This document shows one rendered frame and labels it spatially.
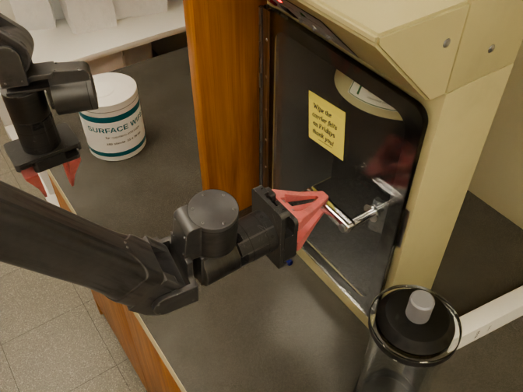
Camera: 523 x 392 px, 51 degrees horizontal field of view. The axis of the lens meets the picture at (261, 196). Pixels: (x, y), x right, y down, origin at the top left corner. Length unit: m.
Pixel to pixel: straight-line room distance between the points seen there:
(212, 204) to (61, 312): 1.64
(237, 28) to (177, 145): 0.47
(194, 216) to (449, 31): 0.31
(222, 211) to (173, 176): 0.59
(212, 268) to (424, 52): 0.33
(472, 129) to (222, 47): 0.39
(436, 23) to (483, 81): 0.14
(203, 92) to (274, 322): 0.39
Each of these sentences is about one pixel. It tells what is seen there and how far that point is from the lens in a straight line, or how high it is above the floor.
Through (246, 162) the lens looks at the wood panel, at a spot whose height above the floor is 1.06.
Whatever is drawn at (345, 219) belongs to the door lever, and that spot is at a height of 1.21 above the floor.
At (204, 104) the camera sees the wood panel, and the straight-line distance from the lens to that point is 0.89.
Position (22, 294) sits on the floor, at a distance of 2.30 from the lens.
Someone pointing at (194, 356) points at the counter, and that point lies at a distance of 0.90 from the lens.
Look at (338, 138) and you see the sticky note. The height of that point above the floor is 1.27.
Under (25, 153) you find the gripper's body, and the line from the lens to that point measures 0.90.
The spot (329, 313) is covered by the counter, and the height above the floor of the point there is 0.94.
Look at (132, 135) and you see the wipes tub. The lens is 1.21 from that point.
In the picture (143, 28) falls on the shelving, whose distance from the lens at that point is 1.80.
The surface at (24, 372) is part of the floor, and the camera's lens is 2.11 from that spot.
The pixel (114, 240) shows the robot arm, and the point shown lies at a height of 1.31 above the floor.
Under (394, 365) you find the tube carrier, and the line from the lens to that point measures 0.69.
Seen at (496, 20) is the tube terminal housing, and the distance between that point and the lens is 0.60.
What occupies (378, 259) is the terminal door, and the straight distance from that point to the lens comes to 0.78.
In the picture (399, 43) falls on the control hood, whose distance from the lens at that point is 0.49.
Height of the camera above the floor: 1.72
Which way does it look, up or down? 44 degrees down
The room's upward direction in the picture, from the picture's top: straight up
